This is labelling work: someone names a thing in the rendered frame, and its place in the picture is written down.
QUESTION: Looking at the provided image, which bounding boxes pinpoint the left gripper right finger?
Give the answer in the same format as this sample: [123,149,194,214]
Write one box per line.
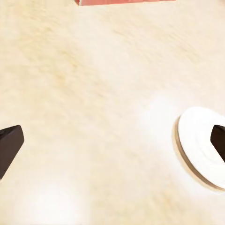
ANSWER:
[210,124,225,162]

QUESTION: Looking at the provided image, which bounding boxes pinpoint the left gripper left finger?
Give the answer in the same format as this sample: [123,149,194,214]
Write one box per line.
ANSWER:
[0,125,24,181]

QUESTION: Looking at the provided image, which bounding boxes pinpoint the saucer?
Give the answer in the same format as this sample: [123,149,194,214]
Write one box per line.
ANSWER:
[179,106,225,189]

